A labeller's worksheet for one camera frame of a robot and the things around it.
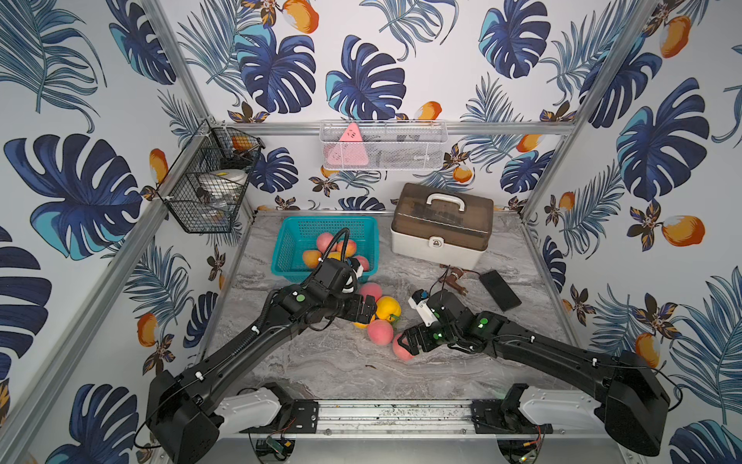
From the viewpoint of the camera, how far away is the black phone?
0.96 metres

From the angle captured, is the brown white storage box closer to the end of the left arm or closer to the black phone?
the black phone

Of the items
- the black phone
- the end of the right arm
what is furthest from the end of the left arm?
the black phone
